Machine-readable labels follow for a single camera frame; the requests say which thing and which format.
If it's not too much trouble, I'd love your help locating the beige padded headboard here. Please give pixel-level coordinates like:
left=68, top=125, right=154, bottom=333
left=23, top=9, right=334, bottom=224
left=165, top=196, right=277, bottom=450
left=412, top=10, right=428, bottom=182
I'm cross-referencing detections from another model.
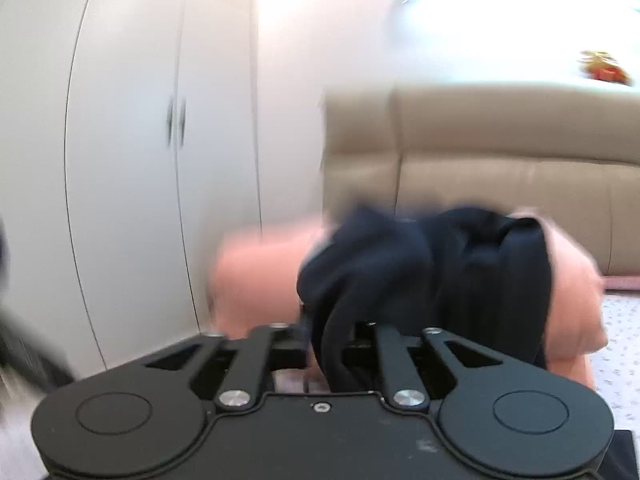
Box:
left=321, top=85, right=640, bottom=277

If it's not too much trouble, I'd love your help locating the floral quilted bedspread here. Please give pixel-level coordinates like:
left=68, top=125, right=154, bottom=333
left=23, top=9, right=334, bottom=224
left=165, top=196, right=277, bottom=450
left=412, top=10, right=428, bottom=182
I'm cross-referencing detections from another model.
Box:
left=592, top=292, right=640, bottom=433

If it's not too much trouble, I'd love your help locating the red and yellow ornament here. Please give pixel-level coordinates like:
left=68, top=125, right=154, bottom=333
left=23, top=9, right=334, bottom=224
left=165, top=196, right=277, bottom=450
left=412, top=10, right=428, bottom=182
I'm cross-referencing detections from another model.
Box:
left=579, top=50, right=632, bottom=84

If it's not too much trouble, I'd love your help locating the white wardrobe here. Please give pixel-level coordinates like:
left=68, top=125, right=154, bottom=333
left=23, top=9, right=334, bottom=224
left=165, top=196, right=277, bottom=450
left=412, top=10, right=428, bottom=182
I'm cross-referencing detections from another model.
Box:
left=0, top=0, right=263, bottom=378

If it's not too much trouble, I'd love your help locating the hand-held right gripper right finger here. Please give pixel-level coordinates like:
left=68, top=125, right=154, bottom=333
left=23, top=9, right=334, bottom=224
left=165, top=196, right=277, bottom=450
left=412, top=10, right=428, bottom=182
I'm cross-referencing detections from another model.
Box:
left=344, top=320, right=507, bottom=412

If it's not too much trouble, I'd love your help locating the navy garment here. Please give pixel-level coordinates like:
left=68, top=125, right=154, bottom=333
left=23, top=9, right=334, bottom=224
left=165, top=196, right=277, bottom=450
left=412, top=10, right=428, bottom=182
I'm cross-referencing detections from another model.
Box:
left=296, top=204, right=553, bottom=394

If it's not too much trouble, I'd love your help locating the pink folded blanket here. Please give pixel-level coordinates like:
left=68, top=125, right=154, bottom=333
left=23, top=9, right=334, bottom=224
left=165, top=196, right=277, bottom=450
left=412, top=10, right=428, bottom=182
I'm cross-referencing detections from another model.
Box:
left=207, top=212, right=609, bottom=396

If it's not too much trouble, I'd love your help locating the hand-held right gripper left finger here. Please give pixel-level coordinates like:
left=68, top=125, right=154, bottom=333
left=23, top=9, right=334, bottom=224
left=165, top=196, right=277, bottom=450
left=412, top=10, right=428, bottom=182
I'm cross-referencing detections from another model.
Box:
left=142, top=322, right=308, bottom=412

